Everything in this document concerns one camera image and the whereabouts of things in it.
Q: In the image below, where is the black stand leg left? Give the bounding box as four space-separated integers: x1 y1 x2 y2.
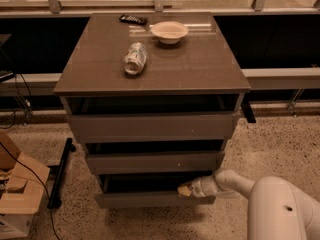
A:
47 138 76 209

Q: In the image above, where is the grey drawer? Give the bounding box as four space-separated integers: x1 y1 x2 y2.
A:
96 171 215 208
86 151 224 175
68 113 239 144

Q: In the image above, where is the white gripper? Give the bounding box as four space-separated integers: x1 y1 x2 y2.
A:
177 176 235 198

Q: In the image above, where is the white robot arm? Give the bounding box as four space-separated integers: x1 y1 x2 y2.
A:
177 168 320 240

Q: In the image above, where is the white paper bowl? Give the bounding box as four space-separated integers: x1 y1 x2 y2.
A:
150 21 189 44

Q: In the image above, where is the grey top drawer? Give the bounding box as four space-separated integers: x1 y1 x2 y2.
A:
68 113 239 144

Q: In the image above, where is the cable bundle at left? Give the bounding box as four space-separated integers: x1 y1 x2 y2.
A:
0 47 34 130

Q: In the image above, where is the grey drawer cabinet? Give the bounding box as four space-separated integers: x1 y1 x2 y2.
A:
52 12 252 210

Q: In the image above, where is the black remote control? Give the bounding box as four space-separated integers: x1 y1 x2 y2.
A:
119 14 148 26

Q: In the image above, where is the grey bottom drawer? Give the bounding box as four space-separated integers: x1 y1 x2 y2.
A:
96 171 215 208

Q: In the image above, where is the black stand leg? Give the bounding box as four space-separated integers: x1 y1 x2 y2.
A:
47 138 76 209
241 95 256 123

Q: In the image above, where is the brown cardboard box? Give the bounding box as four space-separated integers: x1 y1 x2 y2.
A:
0 131 49 239

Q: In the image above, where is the black stand leg right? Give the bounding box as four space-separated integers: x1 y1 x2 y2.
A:
241 95 256 123

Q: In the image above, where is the crushed white soda can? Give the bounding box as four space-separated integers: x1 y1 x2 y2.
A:
124 42 147 76

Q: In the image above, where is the grey middle drawer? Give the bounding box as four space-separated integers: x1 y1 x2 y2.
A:
86 151 224 175

